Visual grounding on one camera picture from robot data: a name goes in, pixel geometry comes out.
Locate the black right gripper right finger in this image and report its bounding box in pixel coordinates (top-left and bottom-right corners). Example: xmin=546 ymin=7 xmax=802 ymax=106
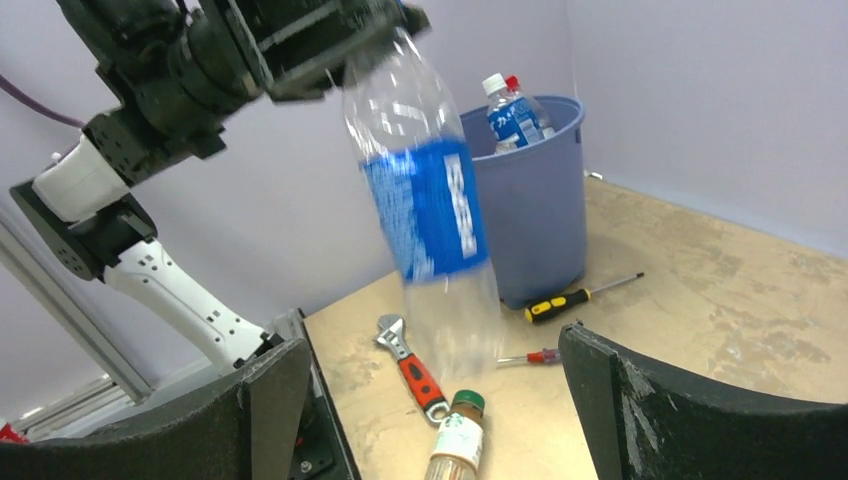
xmin=558 ymin=322 xmax=847 ymax=479

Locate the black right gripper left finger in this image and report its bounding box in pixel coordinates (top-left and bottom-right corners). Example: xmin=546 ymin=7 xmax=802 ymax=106
xmin=1 ymin=339 xmax=311 ymax=479

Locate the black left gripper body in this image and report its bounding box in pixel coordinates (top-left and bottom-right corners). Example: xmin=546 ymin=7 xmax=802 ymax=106
xmin=60 ymin=1 xmax=430 ymax=159

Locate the Starbucks bottle green cap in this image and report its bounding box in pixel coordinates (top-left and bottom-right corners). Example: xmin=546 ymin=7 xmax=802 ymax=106
xmin=424 ymin=389 xmax=485 ymax=480

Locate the blue plastic bin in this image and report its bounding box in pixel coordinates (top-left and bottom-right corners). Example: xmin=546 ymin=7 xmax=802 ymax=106
xmin=461 ymin=95 xmax=588 ymax=309

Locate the small clear bottle blue cap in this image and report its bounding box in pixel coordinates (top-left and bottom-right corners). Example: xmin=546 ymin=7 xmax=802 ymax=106
xmin=343 ymin=27 xmax=505 ymax=381

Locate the clear bottle white cap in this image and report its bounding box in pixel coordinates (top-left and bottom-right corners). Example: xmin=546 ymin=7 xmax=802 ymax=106
xmin=481 ymin=73 xmax=544 ymax=154

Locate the clear bottle red label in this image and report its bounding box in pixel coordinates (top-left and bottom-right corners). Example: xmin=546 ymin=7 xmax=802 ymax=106
xmin=505 ymin=75 xmax=556 ymax=139

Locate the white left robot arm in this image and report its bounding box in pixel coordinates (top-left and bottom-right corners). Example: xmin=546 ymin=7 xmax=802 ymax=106
xmin=10 ymin=1 xmax=430 ymax=375

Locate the blue red screwdriver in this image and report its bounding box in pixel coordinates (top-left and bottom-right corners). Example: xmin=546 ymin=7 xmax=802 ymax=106
xmin=496 ymin=348 xmax=561 ymax=368

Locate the black yellow screwdriver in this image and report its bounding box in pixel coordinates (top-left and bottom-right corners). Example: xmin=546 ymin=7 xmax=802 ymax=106
xmin=524 ymin=272 xmax=645 ymax=324

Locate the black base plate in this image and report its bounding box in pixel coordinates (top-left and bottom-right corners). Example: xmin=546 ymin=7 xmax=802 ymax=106
xmin=285 ymin=309 xmax=363 ymax=480

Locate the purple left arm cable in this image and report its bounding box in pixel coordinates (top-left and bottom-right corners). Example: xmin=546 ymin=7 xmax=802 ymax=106
xmin=0 ymin=72 xmax=87 ymax=130

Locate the red handled adjustable wrench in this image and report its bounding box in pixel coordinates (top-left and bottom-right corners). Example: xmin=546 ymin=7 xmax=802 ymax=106
xmin=375 ymin=314 xmax=450 ymax=426

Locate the aluminium frame rail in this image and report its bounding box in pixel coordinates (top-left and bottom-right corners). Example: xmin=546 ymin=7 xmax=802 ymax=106
xmin=0 ymin=211 xmax=220 ymax=442

